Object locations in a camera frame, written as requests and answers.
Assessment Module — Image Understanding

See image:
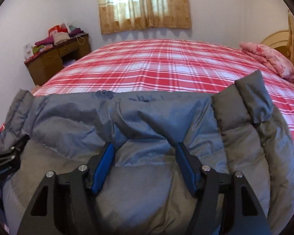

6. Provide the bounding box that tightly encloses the grey puffer jacket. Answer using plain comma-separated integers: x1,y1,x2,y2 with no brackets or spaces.
0,71,294,234

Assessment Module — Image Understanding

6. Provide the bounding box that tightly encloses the pink floral pillow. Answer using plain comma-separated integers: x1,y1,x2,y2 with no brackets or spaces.
239,42,294,83

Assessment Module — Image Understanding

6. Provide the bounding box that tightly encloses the brown wooden desk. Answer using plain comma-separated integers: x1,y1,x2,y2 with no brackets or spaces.
24,33,91,86

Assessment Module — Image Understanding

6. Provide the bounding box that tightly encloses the beige patterned window curtain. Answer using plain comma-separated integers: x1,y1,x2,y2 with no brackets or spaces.
98,0,192,34

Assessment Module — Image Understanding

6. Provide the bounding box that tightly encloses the cream wooden headboard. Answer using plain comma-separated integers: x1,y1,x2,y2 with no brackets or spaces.
262,10,294,65

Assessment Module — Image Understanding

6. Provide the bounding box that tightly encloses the red plaid bed cover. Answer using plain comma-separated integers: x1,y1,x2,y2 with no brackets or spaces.
35,40,294,141

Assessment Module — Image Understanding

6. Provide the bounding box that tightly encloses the clothes pile on desk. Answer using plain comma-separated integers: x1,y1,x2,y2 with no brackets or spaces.
23,23,85,60

